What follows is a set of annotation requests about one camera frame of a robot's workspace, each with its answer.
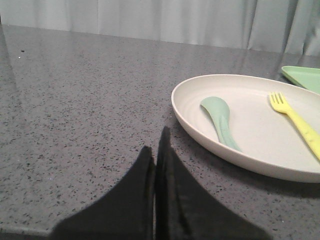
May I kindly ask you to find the light green tray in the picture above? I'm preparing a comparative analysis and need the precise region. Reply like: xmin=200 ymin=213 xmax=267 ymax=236
xmin=281 ymin=65 xmax=320 ymax=94

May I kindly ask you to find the white curtain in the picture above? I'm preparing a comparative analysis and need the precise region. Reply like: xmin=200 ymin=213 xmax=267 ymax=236
xmin=0 ymin=0 xmax=320 ymax=56

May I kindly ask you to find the beige round plate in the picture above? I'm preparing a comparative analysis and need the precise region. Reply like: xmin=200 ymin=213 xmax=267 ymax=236
xmin=171 ymin=74 xmax=320 ymax=183

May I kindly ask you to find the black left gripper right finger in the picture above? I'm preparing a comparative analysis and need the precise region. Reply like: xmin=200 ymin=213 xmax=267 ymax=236
xmin=155 ymin=127 xmax=272 ymax=240

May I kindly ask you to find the yellow plastic fork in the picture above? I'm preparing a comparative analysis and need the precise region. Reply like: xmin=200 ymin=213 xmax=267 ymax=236
xmin=268 ymin=92 xmax=320 ymax=160

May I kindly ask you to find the teal green spoon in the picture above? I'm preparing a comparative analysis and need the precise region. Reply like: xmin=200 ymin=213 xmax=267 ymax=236
xmin=200 ymin=96 xmax=241 ymax=152

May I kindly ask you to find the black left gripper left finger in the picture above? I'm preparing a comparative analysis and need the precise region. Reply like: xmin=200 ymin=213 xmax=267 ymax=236
xmin=49 ymin=146 xmax=156 ymax=240

